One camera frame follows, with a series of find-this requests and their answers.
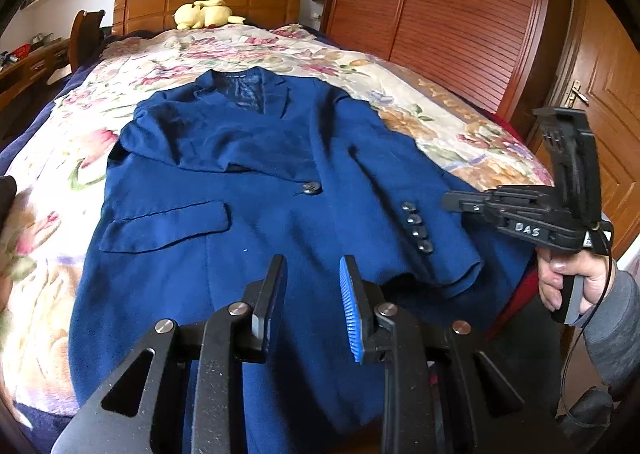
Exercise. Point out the person's right hand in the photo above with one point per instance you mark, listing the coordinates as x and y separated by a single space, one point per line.
597 279

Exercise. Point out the floral blanket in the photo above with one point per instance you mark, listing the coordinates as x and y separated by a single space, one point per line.
75 98

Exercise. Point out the wooden door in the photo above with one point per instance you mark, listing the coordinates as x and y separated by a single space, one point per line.
610 83

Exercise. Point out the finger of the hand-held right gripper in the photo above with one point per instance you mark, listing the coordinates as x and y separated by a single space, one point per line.
465 201

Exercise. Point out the yellow plush toy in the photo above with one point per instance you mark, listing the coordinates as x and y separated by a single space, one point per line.
205 13

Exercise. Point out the wooden slatted wardrobe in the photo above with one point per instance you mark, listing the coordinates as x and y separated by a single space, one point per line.
450 8

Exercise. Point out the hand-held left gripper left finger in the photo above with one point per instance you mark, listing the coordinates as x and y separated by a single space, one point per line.
270 294

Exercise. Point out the black jacket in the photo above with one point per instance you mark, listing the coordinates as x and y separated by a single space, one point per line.
6 194

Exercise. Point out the blue suit jacket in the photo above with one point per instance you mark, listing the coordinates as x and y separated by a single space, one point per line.
200 158

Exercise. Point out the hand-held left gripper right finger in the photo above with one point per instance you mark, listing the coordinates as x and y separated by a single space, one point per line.
350 309

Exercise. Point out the dark bedding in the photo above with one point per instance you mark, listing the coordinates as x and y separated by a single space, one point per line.
130 32

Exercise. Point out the dark cloth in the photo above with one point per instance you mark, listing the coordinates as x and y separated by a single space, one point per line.
585 424

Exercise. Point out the person's right forearm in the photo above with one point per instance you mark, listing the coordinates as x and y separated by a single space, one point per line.
615 334

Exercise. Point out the wooden desk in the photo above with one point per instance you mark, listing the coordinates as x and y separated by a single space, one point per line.
30 73

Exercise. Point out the red bowl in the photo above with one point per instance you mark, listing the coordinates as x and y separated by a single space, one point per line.
21 51

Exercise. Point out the wooden chair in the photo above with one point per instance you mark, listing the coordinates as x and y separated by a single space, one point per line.
82 38

